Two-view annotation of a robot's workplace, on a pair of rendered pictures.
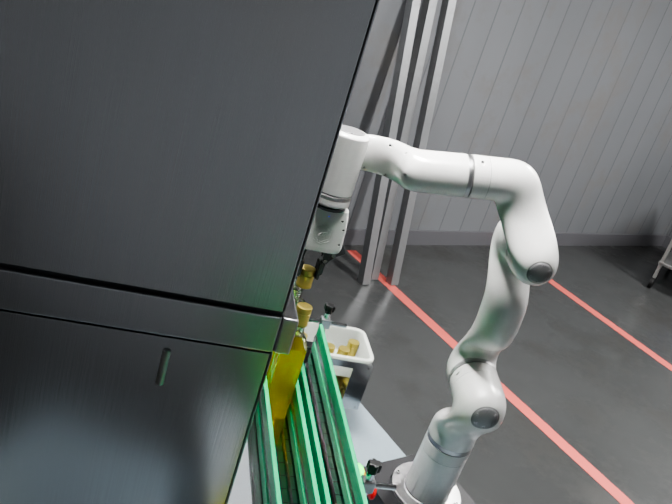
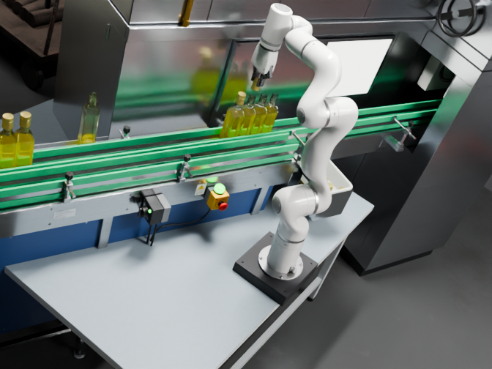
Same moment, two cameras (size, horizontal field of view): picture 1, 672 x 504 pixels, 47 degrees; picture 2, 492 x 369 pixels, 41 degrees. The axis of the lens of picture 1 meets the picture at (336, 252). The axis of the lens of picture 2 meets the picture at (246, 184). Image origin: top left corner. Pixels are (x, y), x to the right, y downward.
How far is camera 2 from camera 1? 220 cm
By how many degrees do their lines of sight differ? 55
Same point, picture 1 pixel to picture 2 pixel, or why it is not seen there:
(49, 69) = not seen: outside the picture
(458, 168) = (301, 42)
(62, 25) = not seen: outside the picture
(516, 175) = (319, 56)
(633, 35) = not seen: outside the picture
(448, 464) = (276, 239)
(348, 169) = (269, 25)
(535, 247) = (304, 99)
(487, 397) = (281, 193)
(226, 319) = (117, 17)
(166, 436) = (106, 64)
